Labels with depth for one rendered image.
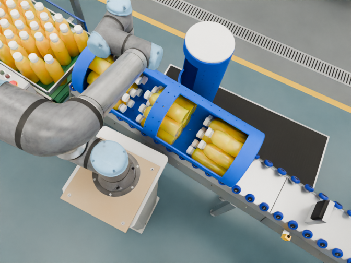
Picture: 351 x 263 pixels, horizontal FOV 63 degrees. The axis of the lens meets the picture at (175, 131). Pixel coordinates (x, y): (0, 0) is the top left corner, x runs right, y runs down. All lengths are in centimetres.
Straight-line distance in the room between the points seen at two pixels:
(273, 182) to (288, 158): 98
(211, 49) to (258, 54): 147
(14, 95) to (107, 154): 42
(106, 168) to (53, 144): 39
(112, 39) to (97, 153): 36
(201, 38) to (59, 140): 121
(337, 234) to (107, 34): 134
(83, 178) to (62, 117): 63
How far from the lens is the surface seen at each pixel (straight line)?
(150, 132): 128
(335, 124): 301
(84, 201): 119
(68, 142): 62
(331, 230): 163
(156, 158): 121
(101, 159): 98
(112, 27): 93
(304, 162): 255
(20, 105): 63
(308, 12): 365
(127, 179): 112
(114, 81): 72
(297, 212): 156
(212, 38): 168
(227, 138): 123
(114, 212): 117
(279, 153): 248
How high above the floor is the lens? 232
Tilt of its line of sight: 68 degrees down
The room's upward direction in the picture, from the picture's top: 12 degrees clockwise
